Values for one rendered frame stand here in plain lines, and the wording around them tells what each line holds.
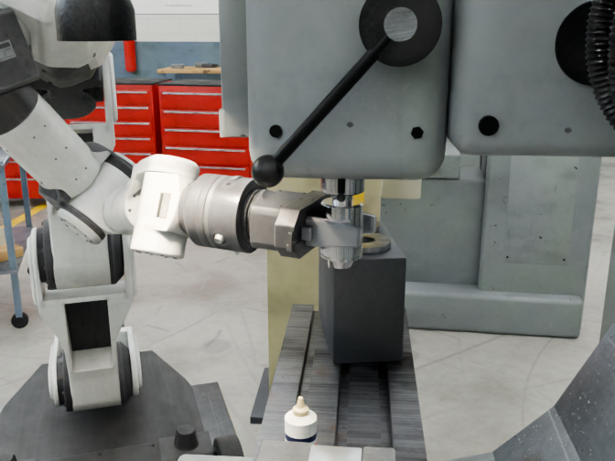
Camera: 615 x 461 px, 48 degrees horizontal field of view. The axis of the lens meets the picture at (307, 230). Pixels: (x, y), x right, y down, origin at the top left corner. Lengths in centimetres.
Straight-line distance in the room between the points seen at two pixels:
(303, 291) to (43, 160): 174
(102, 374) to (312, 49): 110
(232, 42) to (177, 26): 934
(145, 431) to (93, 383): 17
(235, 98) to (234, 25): 7
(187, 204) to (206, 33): 920
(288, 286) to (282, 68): 205
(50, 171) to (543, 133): 69
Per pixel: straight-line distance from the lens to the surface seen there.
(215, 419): 202
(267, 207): 76
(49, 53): 107
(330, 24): 64
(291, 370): 118
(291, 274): 264
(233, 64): 74
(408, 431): 103
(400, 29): 61
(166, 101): 552
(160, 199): 84
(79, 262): 141
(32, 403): 187
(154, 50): 1016
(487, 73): 63
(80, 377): 160
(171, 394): 181
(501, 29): 63
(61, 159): 106
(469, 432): 276
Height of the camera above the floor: 146
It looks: 17 degrees down
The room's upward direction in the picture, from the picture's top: straight up
